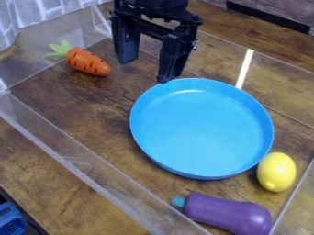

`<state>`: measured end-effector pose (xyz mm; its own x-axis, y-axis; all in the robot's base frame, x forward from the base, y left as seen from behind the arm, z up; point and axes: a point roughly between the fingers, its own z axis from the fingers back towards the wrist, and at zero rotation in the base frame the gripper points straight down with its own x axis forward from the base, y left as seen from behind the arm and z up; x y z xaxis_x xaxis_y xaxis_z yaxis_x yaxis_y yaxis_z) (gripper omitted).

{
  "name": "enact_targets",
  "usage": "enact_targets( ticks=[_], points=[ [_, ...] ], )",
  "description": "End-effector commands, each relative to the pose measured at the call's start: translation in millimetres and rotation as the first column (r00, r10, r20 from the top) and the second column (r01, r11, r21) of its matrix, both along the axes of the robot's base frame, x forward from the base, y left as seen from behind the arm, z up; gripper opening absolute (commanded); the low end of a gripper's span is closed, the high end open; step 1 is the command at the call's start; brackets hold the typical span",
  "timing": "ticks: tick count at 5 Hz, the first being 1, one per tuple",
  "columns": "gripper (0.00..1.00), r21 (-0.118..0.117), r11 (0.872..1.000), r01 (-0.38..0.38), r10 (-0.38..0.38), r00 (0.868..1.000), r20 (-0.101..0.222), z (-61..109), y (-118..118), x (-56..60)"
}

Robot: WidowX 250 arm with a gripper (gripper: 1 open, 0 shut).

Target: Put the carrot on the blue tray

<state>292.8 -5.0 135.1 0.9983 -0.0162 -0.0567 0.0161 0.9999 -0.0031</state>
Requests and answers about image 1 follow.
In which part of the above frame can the dark baseboard strip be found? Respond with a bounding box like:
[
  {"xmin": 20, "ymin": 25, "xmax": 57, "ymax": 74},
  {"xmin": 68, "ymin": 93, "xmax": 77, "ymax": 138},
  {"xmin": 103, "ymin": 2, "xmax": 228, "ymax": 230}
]
[{"xmin": 226, "ymin": 0, "xmax": 310, "ymax": 35}]

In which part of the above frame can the blue round tray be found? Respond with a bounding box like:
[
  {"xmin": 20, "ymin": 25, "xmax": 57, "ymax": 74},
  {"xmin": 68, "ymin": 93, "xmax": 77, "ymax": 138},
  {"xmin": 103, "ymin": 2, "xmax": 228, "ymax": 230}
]
[{"xmin": 130, "ymin": 78, "xmax": 275, "ymax": 180}]

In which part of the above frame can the white patterned curtain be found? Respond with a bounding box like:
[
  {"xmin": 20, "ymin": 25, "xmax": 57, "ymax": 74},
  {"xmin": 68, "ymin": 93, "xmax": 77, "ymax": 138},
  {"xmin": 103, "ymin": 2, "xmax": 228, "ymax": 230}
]
[{"xmin": 0, "ymin": 0, "xmax": 112, "ymax": 51}]

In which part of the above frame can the clear acrylic enclosure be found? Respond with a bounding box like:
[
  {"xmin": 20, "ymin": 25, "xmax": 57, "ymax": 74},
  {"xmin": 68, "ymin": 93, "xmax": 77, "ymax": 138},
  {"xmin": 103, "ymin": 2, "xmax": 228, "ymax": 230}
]
[{"xmin": 0, "ymin": 1, "xmax": 314, "ymax": 235}]

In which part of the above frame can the orange toy carrot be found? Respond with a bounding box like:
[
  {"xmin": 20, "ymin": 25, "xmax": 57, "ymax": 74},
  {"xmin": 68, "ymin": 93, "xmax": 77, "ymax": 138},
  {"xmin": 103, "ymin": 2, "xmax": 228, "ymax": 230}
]
[{"xmin": 45, "ymin": 40, "xmax": 112, "ymax": 76}]

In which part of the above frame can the blue object at corner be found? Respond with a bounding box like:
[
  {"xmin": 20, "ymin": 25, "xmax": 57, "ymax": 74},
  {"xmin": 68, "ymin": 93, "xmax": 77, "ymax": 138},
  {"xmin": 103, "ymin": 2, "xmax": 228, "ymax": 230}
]
[{"xmin": 0, "ymin": 202, "xmax": 28, "ymax": 235}]

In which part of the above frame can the yellow toy lemon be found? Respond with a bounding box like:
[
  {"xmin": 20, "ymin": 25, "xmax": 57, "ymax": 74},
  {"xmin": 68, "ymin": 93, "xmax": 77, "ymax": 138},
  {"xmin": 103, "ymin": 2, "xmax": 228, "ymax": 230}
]
[{"xmin": 256, "ymin": 152, "xmax": 297, "ymax": 192}]

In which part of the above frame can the purple toy eggplant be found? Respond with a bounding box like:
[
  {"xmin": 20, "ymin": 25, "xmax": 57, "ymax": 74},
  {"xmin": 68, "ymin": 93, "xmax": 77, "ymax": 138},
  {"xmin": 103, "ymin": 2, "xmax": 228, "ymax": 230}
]
[{"xmin": 172, "ymin": 193, "xmax": 272, "ymax": 235}]

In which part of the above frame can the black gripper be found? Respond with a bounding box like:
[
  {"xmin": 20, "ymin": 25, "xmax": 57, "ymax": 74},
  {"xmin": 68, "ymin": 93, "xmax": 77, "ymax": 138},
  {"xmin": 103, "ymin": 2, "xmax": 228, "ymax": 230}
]
[{"xmin": 111, "ymin": 0, "xmax": 202, "ymax": 84}]

